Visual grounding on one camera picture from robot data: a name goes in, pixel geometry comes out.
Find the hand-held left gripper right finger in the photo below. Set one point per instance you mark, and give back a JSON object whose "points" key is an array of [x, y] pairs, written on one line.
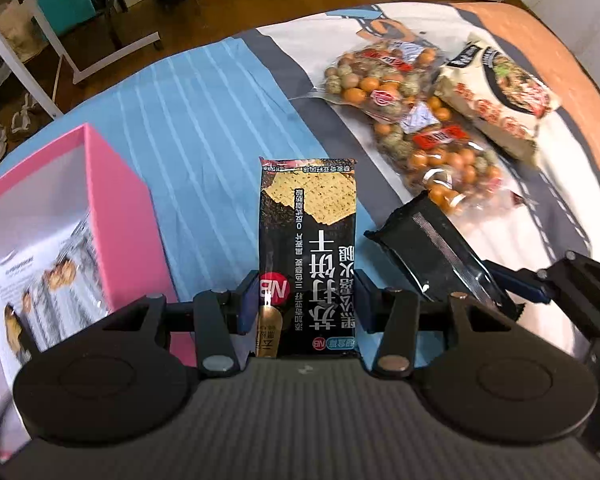
{"points": [[362, 305]]}

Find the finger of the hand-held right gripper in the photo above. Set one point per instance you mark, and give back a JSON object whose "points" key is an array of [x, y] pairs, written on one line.
{"points": [[512, 281]]}

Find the brown paper bag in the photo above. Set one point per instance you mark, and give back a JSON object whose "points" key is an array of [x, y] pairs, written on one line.
{"points": [[20, 35]]}

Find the pink cardboard box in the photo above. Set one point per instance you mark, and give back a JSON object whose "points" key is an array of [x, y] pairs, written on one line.
{"points": [[125, 220]]}

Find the white paper leaflet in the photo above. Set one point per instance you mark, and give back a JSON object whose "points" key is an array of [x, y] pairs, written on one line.
{"points": [[10, 280]]}

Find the black cracker packet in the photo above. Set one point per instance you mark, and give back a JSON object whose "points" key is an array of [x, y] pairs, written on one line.
{"points": [[305, 240], [430, 245]]}

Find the white snack bar packet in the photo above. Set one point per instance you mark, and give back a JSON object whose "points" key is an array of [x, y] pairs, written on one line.
{"points": [[35, 310], [12, 330], [80, 290]]}

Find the clear bag of coated nuts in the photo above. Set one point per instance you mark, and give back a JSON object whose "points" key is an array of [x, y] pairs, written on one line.
{"points": [[375, 75], [445, 160]]}

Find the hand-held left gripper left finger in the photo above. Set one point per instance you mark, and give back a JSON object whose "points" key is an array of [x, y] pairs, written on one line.
{"points": [[247, 302]]}

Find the teal bag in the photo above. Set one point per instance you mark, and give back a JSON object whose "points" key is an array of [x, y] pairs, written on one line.
{"points": [[62, 5]]}

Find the black floor stand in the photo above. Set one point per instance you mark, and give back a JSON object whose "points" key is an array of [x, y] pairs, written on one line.
{"points": [[112, 15]]}

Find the cream noodle packet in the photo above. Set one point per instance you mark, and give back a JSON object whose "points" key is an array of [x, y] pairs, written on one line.
{"points": [[495, 100]]}

